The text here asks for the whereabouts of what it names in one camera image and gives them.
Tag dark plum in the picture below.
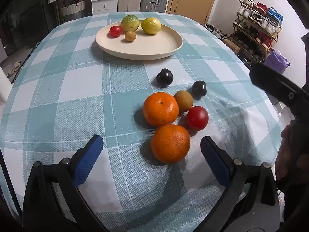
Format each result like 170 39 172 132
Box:
192 81 207 97
156 68 174 87

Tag orange mandarin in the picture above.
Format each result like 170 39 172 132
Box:
150 124 191 164
142 92 179 127

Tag red tomato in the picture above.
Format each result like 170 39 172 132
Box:
186 106 209 131
109 25 123 38

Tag brown longan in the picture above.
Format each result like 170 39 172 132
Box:
125 30 136 43
174 91 193 112

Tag green yellow passion fruit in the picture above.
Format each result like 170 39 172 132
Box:
121 15 140 32

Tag person's right hand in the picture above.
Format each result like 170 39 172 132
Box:
275 125 308 182

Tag purple bag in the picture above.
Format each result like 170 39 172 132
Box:
263 49 290 74

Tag shoe rack with shoes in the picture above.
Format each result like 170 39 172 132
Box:
230 0 283 63

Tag teal checkered tablecloth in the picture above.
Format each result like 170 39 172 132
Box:
1 13 282 231

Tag beige slippers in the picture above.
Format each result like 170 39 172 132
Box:
7 60 21 78

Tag cream round plate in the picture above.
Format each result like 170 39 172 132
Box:
95 22 183 61

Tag woven laundry basket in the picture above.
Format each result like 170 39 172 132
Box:
60 0 86 22

